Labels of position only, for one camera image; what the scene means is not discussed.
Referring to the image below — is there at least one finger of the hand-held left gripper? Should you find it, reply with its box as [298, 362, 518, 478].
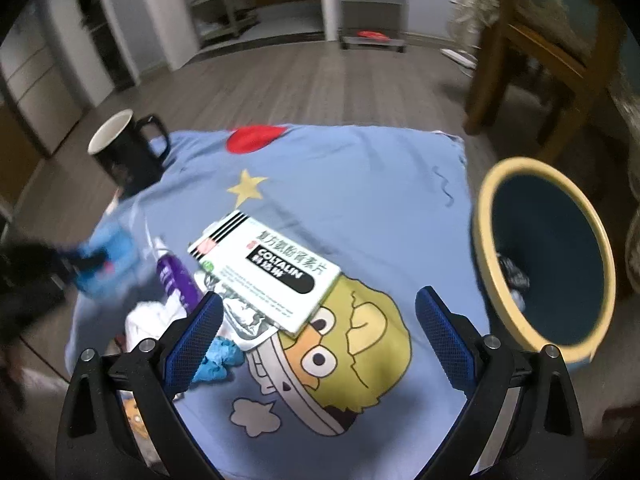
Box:
[60, 249, 109, 276]

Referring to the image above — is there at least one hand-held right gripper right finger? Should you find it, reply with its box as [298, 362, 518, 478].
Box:
[415, 285, 586, 480]

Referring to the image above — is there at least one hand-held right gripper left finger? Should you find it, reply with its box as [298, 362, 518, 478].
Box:
[56, 290, 224, 480]

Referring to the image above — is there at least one blue plastic packet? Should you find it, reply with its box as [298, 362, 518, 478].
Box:
[75, 225, 138, 296]

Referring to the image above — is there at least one silver blister pack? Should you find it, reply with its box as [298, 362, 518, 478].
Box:
[205, 272, 278, 351]

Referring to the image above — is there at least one purple spray bottle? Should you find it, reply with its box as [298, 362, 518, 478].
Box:
[150, 237, 203, 311]

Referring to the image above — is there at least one black plastic bag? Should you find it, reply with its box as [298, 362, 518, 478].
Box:
[495, 254, 532, 295]

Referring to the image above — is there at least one white medicine box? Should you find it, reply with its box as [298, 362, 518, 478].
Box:
[187, 210, 342, 338]

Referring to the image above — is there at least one yellow rimmed trash bin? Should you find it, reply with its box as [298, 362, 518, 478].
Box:
[470, 157, 617, 363]

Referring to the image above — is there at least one blue crumpled wrapper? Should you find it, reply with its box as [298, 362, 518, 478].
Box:
[192, 337, 246, 383]

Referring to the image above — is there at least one white crumpled tissue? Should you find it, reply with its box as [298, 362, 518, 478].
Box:
[124, 300, 193, 356]

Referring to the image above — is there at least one black ceramic mug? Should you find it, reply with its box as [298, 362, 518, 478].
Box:
[87, 109, 171, 198]

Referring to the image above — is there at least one blue cartoon printed blanket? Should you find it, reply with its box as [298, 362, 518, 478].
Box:
[65, 125, 481, 480]

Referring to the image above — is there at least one grey drawer cabinet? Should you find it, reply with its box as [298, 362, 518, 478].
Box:
[0, 35, 83, 156]

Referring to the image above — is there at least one metal shelf rack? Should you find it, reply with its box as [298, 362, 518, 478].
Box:
[177, 0, 261, 48]

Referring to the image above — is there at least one white power strip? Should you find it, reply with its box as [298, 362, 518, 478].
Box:
[440, 47, 478, 68]

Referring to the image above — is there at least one wooden chair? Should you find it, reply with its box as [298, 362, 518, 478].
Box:
[462, 0, 626, 161]

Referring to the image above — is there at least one grey rolling cart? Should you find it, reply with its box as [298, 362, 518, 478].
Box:
[337, 0, 408, 53]

